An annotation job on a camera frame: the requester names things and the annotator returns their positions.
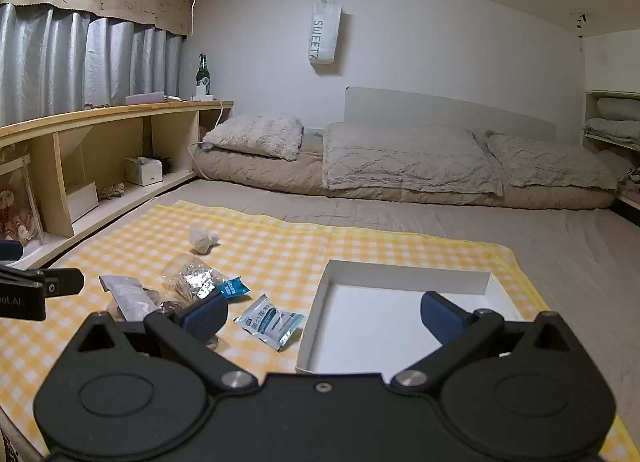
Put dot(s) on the white tissue box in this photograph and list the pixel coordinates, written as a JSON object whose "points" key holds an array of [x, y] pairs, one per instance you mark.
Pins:
{"points": [[144, 171]]}

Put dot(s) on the wooden shelf unit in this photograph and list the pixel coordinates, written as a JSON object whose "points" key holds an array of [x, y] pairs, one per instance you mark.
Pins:
{"points": [[125, 129]]}

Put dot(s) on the white board panel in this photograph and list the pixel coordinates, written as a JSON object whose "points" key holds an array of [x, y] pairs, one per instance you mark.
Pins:
{"points": [[82, 202]]}

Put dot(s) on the white hanging bag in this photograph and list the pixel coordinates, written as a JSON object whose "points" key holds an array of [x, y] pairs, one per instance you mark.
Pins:
{"points": [[322, 37]]}

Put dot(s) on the folded pale blanket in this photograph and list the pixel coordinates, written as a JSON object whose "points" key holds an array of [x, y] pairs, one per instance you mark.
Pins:
{"points": [[620, 108], [612, 129]]}

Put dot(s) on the flat white box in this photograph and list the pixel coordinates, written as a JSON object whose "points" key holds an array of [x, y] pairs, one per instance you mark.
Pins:
{"points": [[145, 98]]}

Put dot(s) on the plush toy in clear bag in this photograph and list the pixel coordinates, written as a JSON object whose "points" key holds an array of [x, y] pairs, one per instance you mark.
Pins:
{"points": [[17, 207]]}

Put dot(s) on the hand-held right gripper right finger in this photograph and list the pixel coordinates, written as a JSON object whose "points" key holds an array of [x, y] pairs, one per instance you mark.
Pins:
{"points": [[440, 318]]}

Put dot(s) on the white fluffy pillow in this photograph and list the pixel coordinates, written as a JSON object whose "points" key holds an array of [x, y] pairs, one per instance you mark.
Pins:
{"points": [[255, 134]]}

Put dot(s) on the small beige quilted pillow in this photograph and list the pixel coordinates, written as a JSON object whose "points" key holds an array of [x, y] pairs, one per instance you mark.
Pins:
{"points": [[545, 162]]}

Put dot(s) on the white charger block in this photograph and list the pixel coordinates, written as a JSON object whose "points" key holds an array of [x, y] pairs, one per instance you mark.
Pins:
{"points": [[203, 92]]}

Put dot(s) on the yellow checked mat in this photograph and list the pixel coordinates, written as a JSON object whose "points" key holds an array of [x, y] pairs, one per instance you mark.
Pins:
{"points": [[280, 252]]}

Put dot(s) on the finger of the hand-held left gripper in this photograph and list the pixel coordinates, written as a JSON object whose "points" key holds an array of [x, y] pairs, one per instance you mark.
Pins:
{"points": [[65, 281]]}

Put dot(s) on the grey curtain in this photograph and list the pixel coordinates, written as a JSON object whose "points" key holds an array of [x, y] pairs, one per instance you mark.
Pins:
{"points": [[50, 67]]}

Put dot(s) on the white cardboard box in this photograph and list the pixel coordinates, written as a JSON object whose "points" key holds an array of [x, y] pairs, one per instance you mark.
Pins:
{"points": [[370, 312]]}

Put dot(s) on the crumpled white tissue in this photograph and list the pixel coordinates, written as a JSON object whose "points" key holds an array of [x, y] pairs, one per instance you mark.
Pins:
{"points": [[202, 238]]}

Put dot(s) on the green glass bottle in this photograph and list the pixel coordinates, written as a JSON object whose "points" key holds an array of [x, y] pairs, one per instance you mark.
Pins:
{"points": [[202, 73]]}

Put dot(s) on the black wall fitting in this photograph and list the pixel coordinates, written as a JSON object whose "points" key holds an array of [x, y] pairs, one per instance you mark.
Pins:
{"points": [[581, 22]]}

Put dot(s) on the beige folded quilt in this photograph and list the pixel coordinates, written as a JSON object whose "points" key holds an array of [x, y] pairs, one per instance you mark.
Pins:
{"points": [[260, 172]]}

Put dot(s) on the dark patterned cloth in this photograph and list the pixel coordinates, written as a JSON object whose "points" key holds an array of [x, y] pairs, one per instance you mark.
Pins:
{"points": [[633, 176]]}

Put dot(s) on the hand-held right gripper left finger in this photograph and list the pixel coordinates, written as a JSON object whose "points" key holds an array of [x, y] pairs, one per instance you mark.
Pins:
{"points": [[205, 318]]}

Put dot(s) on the white side shelf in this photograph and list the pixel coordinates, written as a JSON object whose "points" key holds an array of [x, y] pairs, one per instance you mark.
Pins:
{"points": [[589, 112]]}

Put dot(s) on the large beige quilted pillow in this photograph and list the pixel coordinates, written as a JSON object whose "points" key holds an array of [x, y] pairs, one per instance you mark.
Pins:
{"points": [[405, 157]]}

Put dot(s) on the white and blue wipes packet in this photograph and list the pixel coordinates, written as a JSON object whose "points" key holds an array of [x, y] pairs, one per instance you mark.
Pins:
{"points": [[270, 322]]}

